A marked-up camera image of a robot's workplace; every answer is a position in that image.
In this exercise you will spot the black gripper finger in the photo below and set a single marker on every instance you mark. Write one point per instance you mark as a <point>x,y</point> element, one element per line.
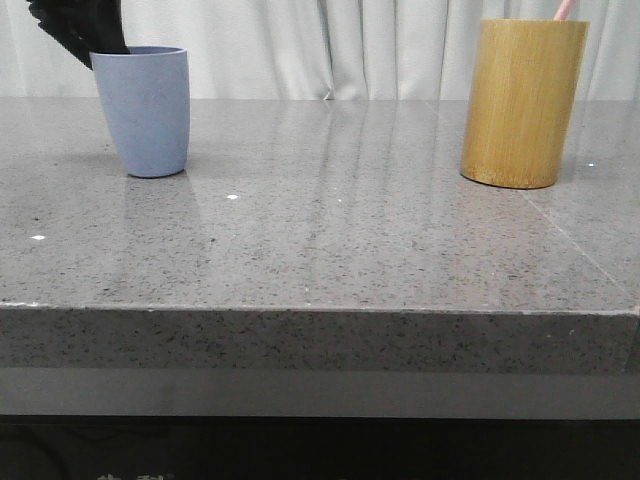
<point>82,27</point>

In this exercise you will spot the blue plastic cup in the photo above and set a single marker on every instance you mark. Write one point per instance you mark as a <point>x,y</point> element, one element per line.
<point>145,96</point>

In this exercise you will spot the pink chopstick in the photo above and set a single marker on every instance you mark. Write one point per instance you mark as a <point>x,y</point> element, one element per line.
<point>564,10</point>

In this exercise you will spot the white curtain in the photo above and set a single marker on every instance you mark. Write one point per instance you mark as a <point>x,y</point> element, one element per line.
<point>342,50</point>

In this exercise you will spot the bamboo cylindrical holder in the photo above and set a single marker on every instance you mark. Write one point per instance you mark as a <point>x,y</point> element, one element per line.
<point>521,100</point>

